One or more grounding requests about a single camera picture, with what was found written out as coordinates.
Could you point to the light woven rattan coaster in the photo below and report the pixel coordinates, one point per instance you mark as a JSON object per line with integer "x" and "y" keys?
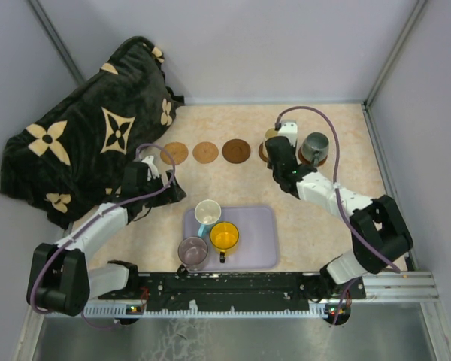
{"x": 205, "y": 152}

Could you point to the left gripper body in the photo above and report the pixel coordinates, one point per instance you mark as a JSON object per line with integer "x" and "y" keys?
{"x": 168, "y": 195}

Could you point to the grey ceramic mug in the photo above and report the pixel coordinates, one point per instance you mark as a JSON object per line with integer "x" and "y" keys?
{"x": 315, "y": 142}

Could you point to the purple glass mug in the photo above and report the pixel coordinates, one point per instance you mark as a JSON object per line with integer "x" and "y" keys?
{"x": 193, "y": 253}

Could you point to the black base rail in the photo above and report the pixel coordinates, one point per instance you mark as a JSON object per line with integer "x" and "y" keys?
{"x": 249, "y": 291}

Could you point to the black floral blanket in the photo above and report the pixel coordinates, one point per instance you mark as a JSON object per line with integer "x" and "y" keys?
{"x": 74, "y": 157}

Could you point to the lavender plastic tray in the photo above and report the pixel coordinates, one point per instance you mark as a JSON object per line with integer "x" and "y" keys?
{"x": 258, "y": 243}

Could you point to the dark woven rattan coaster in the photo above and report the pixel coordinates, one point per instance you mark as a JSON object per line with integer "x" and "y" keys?
{"x": 174, "y": 151}

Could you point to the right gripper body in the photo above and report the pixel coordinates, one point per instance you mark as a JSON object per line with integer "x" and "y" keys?
{"x": 275, "y": 172}

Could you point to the brown wooden coaster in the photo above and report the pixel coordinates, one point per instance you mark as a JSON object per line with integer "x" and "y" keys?
{"x": 262, "y": 154}

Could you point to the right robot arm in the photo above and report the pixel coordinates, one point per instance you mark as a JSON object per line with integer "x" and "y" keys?
{"x": 378, "y": 230}

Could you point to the white mug blue handle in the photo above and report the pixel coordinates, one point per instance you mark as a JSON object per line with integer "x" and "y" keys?
{"x": 207, "y": 213}

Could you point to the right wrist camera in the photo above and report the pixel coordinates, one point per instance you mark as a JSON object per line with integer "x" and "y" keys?
{"x": 289, "y": 129}

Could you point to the yellow mug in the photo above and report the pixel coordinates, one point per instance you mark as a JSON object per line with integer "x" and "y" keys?
{"x": 224, "y": 237}

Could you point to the dark wooden coaster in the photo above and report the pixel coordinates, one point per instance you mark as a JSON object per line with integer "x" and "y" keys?
{"x": 236, "y": 151}

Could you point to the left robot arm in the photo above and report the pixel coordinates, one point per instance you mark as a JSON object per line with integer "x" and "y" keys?
{"x": 60, "y": 279}

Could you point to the cream mug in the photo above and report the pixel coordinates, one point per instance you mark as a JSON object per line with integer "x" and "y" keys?
{"x": 270, "y": 133}

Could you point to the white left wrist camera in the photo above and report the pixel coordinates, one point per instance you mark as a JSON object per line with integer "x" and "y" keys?
{"x": 152, "y": 170}

